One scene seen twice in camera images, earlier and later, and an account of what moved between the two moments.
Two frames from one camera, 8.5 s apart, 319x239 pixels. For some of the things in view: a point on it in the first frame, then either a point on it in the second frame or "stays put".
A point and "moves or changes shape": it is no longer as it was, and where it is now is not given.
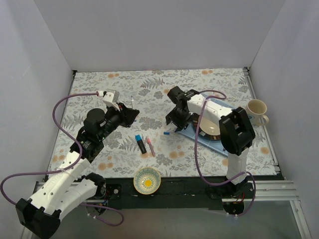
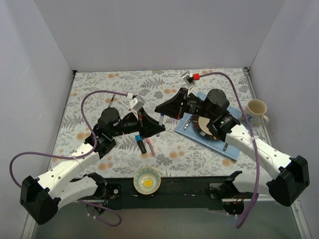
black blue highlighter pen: x=140 y=143 stays put
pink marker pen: x=150 y=145 stays put
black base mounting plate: x=177 y=192 stays put
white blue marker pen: x=132 y=100 moves or changes shape
